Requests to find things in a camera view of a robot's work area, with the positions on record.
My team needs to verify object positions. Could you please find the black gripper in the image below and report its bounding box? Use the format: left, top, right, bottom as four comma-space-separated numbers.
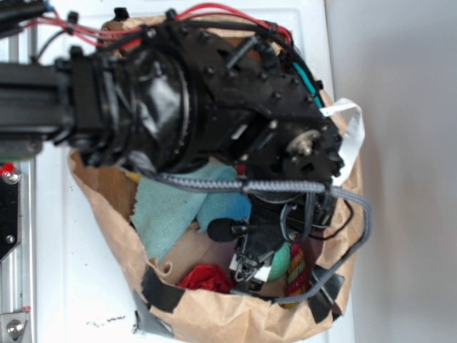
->
231, 193, 336, 292

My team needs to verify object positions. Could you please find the metal corner bracket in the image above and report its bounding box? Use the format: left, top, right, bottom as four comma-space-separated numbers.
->
1, 312, 29, 343

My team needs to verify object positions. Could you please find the white flat ribbon cable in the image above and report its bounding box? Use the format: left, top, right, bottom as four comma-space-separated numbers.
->
319, 98, 368, 187

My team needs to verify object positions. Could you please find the aluminium frame rail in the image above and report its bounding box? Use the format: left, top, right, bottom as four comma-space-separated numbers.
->
0, 21, 39, 343

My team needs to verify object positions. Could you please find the black foam microphone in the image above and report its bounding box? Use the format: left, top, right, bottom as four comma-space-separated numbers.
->
207, 218, 249, 242

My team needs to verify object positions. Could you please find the red wire bundle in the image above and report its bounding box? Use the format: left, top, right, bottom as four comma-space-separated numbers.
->
21, 3, 293, 49

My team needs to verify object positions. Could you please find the grey braided cable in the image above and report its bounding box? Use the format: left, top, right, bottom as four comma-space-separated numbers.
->
155, 173, 374, 304

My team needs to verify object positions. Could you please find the red crumpled cloth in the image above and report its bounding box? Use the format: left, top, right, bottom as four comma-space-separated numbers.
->
176, 264, 234, 294

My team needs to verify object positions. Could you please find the teal woven cloth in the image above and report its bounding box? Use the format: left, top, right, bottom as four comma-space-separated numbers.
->
130, 177, 251, 261

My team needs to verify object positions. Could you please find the multicolour rope toy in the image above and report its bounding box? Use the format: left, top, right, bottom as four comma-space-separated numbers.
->
281, 244, 307, 297

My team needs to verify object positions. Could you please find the brown paper bag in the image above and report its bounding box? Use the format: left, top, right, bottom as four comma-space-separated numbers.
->
67, 14, 364, 343

